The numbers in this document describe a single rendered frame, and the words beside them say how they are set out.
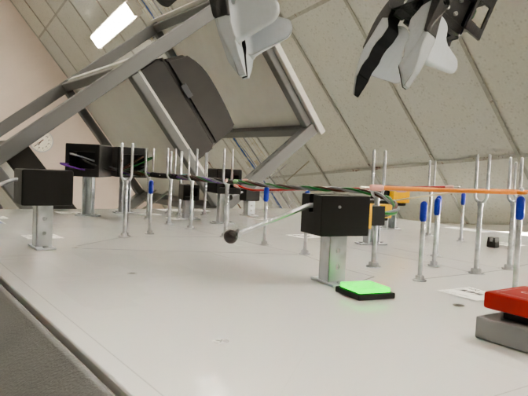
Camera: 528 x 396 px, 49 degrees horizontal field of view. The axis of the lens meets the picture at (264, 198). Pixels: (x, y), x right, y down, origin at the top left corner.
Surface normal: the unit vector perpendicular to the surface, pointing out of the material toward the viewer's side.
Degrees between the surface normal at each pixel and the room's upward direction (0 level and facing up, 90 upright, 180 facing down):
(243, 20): 121
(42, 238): 90
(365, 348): 52
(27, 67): 90
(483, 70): 179
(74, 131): 90
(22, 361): 90
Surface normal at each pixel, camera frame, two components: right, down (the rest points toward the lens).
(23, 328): -0.47, -0.79
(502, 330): -0.82, -0.01
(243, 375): 0.04, -1.00
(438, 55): 0.51, -0.19
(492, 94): -0.68, 0.61
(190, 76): 0.58, 0.09
